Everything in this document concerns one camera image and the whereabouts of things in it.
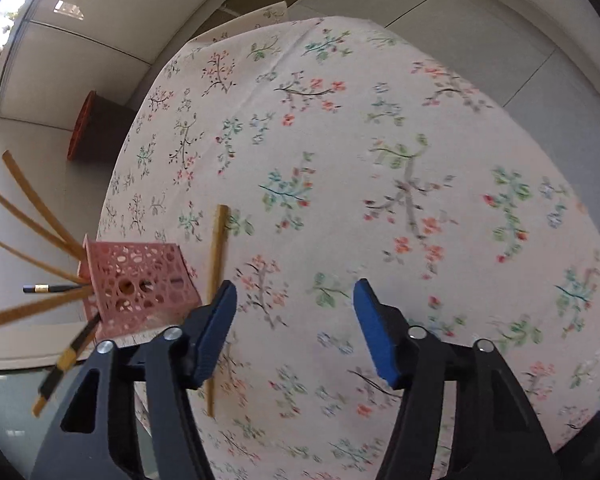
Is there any dark stool with orange rim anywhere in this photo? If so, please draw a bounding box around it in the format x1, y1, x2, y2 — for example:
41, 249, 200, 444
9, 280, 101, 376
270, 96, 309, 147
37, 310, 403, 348
67, 91, 136, 163

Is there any pink perforated utensil holder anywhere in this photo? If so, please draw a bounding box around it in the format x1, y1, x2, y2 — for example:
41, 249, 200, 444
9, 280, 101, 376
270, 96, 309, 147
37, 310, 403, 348
82, 241, 202, 341

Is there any wooden chopstick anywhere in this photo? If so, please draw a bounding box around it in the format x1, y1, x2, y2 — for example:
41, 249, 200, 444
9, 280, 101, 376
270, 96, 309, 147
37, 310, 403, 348
0, 237, 88, 283
0, 290, 88, 332
0, 176, 81, 261
1, 150, 83, 257
204, 204, 231, 420

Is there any floral tablecloth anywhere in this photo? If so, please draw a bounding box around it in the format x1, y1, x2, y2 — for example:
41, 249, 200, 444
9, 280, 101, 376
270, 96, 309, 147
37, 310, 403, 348
96, 2, 600, 480

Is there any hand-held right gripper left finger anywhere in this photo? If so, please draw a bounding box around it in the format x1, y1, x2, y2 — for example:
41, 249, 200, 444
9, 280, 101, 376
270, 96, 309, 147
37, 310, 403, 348
30, 281, 238, 480

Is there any black chopstick with gold band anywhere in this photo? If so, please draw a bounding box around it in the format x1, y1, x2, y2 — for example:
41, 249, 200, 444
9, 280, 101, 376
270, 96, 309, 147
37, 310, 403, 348
32, 312, 102, 418
23, 282, 93, 295

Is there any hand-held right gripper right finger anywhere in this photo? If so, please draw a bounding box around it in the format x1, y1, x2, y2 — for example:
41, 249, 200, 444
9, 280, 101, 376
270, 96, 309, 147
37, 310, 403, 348
352, 278, 561, 480

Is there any beige side table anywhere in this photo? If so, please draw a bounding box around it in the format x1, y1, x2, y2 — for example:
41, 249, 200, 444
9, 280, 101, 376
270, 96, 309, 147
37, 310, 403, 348
0, 322, 146, 372

